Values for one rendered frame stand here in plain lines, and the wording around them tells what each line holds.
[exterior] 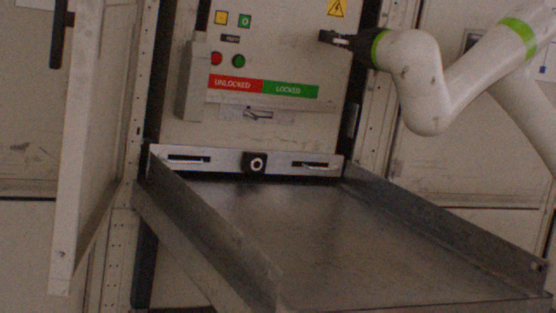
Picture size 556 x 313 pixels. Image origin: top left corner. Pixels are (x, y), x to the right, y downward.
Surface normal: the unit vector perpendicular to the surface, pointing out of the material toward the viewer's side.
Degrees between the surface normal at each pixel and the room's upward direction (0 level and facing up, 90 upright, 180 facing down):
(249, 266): 90
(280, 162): 90
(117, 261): 90
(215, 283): 90
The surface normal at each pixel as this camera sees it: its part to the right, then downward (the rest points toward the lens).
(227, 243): -0.88, -0.05
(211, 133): 0.44, 0.26
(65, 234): 0.09, 0.22
